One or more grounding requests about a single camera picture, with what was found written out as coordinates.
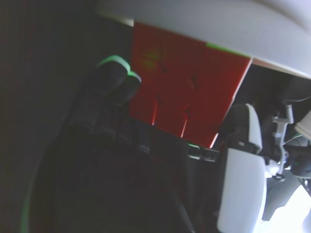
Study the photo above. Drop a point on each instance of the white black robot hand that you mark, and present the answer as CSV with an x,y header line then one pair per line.
x,y
109,170

